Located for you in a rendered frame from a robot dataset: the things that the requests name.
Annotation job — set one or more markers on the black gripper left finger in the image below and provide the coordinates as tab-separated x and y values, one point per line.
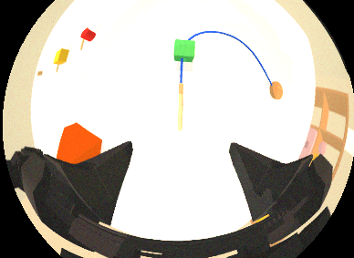
96	181

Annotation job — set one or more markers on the blue string with tan wooden stick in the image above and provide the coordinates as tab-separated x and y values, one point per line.
180	87

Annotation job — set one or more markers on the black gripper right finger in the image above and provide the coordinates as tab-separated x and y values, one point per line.
263	179

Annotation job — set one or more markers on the yellow block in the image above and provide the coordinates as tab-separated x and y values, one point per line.
61	57

